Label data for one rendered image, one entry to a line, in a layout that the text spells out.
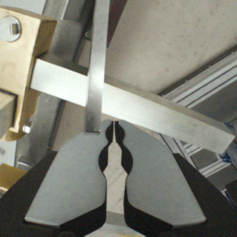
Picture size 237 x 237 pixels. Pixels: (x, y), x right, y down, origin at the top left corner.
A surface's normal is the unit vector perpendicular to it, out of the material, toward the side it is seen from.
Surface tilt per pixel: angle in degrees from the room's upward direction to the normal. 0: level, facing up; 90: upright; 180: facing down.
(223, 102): 0
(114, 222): 90
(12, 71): 0
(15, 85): 0
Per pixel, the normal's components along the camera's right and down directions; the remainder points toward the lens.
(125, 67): 0.02, 0.47
